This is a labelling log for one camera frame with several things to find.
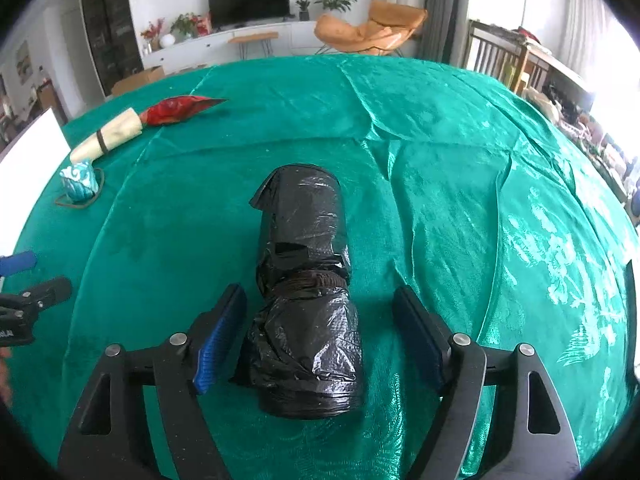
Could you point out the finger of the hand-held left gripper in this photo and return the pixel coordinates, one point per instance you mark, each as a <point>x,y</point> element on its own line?
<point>17,263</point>
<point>47,291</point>

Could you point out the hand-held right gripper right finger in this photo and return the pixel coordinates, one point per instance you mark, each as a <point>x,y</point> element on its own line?
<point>417,332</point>

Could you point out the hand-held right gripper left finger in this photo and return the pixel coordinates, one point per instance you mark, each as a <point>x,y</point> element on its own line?
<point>220,345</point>

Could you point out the black garbage bag roll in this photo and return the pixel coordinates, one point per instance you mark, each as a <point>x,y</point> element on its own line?
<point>300,350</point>

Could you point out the person's left hand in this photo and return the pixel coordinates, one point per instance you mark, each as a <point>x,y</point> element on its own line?
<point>5,377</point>

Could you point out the teal patterned pouch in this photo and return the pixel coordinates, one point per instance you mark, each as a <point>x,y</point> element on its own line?
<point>67,205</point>

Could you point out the white board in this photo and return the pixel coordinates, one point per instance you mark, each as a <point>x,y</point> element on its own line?
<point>30,170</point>

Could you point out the teal patterned cloth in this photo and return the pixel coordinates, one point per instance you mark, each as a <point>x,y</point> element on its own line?
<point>80,185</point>

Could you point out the dark elastic band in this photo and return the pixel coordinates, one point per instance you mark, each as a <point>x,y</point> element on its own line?
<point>102,141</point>

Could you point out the green tablecloth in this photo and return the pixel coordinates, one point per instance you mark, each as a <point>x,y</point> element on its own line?
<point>450,185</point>

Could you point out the cream cloth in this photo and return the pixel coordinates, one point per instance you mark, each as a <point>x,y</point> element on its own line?
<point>120,130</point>

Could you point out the red foil bag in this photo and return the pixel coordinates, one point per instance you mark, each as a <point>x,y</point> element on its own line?
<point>172,110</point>

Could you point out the cardboard box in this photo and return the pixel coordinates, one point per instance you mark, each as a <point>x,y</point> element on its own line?
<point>137,79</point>

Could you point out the black display cabinet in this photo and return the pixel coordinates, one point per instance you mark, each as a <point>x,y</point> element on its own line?
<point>110,25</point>

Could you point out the red flower bouquet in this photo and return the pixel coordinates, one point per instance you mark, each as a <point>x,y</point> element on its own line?
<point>151,32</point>

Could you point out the white round vase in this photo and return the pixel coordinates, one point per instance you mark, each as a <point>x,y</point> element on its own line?
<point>167,40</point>

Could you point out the white television cabinet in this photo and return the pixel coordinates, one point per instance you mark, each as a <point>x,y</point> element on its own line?
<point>200,55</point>

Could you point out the cluttered wooden table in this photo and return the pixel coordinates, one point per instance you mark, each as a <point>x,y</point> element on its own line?
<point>575,105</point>

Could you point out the wooden chair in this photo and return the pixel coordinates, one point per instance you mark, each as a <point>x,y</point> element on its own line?
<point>492,55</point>

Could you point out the bushy green plant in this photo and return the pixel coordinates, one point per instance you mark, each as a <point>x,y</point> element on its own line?
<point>184,25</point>

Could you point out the red gift box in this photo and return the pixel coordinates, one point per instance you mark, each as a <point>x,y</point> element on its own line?
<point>202,26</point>

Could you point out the orange lounge chair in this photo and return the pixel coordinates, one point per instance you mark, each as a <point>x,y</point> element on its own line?
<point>345,32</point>

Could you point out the wooden bench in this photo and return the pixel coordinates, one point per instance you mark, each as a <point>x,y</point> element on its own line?
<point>252,36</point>

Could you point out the grey curtain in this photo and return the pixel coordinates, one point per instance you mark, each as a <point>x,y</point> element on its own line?
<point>440,5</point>

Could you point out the small potted plant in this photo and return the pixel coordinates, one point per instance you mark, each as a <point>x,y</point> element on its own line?
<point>303,11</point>

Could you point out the large green potted plant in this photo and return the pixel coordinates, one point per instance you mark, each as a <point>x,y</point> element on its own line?
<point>334,0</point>

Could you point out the black television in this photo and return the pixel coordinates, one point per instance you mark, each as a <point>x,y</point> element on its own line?
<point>247,2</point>

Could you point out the white sheer curtain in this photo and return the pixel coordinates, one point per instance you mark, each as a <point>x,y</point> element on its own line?
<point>585,15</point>

